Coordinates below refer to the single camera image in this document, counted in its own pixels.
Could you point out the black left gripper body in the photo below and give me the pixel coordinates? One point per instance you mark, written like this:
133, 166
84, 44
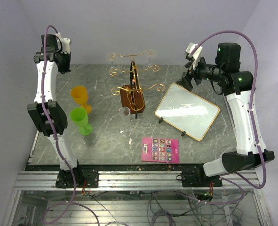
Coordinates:
65, 67

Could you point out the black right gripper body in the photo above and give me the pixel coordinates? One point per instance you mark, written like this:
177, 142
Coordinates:
203, 71

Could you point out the clear wine glass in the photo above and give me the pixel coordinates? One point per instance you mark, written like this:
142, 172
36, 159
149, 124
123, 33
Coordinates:
150, 54
112, 58

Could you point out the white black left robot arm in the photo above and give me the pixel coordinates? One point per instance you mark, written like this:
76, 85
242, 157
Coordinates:
47, 115

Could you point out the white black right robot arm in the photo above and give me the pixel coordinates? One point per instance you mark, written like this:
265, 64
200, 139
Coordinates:
236, 86

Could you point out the gold framed mirror tray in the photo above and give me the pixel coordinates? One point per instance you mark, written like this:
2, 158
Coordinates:
187, 112

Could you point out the orange plastic goblet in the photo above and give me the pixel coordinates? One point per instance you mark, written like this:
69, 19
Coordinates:
80, 96

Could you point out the green plastic goblet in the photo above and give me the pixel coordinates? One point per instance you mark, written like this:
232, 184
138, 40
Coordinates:
79, 117

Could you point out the clear tall champagne flute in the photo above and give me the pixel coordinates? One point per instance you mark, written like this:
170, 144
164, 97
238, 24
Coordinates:
125, 114

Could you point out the pink sticker card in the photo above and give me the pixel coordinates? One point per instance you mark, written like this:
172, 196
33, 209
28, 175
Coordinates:
161, 150

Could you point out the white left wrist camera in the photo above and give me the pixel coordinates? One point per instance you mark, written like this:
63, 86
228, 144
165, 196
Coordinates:
64, 44

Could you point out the gold wire wine glass rack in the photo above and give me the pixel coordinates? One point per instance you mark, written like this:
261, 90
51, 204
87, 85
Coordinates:
132, 94

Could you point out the aluminium rail base frame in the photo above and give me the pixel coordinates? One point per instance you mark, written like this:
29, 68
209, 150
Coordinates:
123, 178

